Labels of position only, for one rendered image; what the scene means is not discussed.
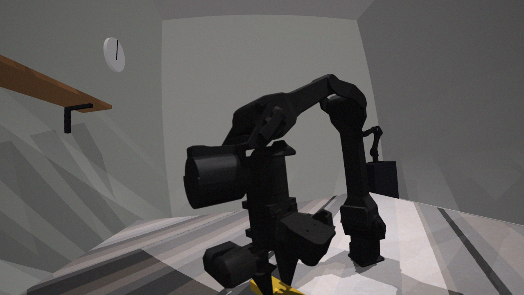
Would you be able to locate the yellow rectangular bar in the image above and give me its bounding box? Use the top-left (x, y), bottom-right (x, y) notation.
top-left (250, 276), bottom-right (305, 295)

